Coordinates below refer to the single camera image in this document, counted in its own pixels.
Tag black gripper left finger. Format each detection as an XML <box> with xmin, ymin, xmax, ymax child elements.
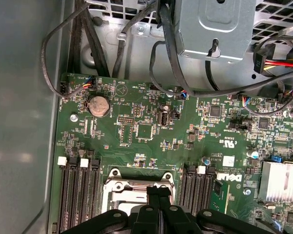
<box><xmin>61</xmin><ymin>186</ymin><xmax>160</xmax><ymax>234</ymax></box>

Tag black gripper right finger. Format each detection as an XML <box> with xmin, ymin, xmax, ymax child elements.
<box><xmin>159</xmin><ymin>186</ymin><xmax>275</xmax><ymax>234</ymax></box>

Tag metal socket cover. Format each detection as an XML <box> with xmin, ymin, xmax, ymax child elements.
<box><xmin>104</xmin><ymin>175</ymin><xmax>176</xmax><ymax>215</ymax></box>

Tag black RAM slot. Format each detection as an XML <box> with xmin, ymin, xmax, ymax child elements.
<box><xmin>57</xmin><ymin>156</ymin><xmax>70</xmax><ymax>232</ymax></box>
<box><xmin>68</xmin><ymin>157</ymin><xmax>80</xmax><ymax>230</ymax></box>
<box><xmin>197</xmin><ymin>165</ymin><xmax>208</xmax><ymax>214</ymax></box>
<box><xmin>189</xmin><ymin>164</ymin><xmax>199</xmax><ymax>215</ymax></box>
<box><xmin>79</xmin><ymin>158</ymin><xmax>91</xmax><ymax>225</ymax></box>
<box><xmin>181</xmin><ymin>164</ymin><xmax>191</xmax><ymax>215</ymax></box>
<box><xmin>89</xmin><ymin>158</ymin><xmax>102</xmax><ymax>215</ymax></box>
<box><xmin>206</xmin><ymin>165</ymin><xmax>217</xmax><ymax>212</ymax></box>

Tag CPU socket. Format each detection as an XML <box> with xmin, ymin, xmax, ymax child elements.
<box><xmin>101</xmin><ymin>165</ymin><xmax>180</xmax><ymax>216</ymax></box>

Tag green motherboard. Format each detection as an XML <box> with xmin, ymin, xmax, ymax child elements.
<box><xmin>47</xmin><ymin>72</ymin><xmax>293</xmax><ymax>234</ymax></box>

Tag internal USB port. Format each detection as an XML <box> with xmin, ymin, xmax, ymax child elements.
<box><xmin>158</xmin><ymin>111</ymin><xmax>171</xmax><ymax>126</ymax></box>

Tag silver finned heatsink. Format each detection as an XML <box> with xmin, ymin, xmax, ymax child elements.
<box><xmin>258</xmin><ymin>160</ymin><xmax>293</xmax><ymax>204</ymax></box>

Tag round coin battery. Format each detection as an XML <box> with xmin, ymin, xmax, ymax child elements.
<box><xmin>87</xmin><ymin>95</ymin><xmax>110</xmax><ymax>118</ymax></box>

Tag metal drive cage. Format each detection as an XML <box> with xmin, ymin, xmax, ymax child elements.
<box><xmin>80</xmin><ymin>0</ymin><xmax>293</xmax><ymax>93</ymax></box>

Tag thick black cable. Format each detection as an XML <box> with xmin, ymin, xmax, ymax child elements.
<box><xmin>157</xmin><ymin>3</ymin><xmax>293</xmax><ymax>98</ymax></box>

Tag red yellow power wires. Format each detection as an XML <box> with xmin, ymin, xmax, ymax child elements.
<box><xmin>263</xmin><ymin>55</ymin><xmax>293</xmax><ymax>72</ymax></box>

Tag thin black fan wire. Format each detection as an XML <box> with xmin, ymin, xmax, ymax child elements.
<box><xmin>40</xmin><ymin>1</ymin><xmax>95</xmax><ymax>99</ymax></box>

